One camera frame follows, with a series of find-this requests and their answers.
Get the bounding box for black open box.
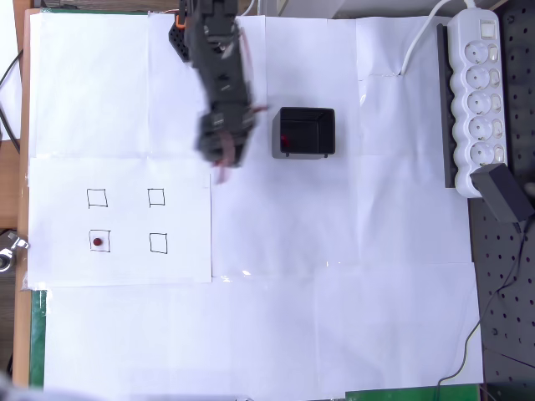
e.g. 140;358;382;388
271;106;338;160

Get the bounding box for white paper table cover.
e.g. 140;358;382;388
26;10;486;394

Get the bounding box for paper sheet with drawn squares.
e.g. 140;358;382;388
26;156;214;289

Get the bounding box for metal clamp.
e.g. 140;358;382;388
0;231;31;273

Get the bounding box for white power strip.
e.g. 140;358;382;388
450;8;509;200

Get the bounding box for green cutting mat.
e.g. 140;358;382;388
28;6;482;401

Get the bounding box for black power adapter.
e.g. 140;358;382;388
469;162;535;227

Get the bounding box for black pegboard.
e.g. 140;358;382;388
466;0;535;388

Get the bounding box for red white servo cable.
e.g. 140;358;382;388
213;128;236;185

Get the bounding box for white power cable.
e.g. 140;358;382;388
400;0;478;77

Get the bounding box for thin black adapter cable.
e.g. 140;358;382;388
436;225;528;401

